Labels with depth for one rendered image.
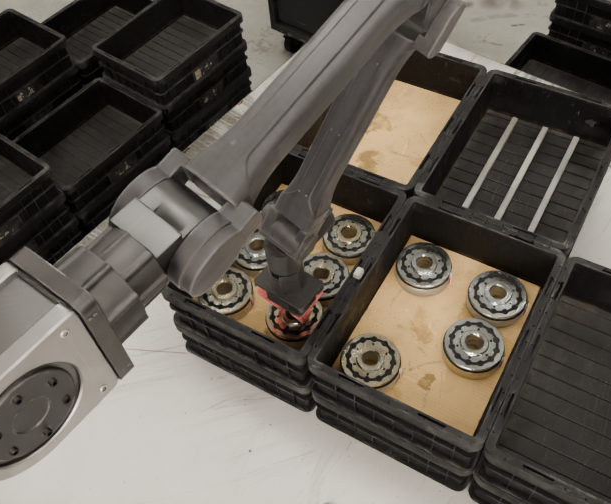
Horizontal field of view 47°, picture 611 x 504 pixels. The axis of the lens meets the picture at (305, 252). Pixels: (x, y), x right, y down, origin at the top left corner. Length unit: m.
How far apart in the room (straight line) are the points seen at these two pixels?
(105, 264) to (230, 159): 0.15
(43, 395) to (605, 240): 1.29
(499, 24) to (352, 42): 2.65
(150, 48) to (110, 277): 1.94
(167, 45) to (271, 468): 1.58
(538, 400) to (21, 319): 0.90
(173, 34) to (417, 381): 1.64
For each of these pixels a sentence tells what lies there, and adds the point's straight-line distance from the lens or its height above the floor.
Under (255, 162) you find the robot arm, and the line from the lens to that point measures 0.64.
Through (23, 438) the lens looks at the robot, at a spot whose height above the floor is 1.44.
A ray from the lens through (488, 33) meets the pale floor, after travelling 3.26.
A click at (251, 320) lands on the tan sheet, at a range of 1.29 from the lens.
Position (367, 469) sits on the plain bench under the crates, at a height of 0.70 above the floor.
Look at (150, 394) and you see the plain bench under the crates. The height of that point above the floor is 0.70.
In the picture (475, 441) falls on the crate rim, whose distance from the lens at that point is 1.09.
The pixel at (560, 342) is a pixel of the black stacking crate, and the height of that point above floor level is 0.83.
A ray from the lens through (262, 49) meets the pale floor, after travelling 3.19.
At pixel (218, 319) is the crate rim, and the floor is 0.93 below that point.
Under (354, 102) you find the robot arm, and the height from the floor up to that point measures 1.35.
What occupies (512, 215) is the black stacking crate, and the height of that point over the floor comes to 0.83.
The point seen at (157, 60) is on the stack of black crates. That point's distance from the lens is 2.42.
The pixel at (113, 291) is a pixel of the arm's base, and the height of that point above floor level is 1.48.
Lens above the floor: 1.93
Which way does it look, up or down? 54 degrees down
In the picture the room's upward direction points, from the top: 6 degrees counter-clockwise
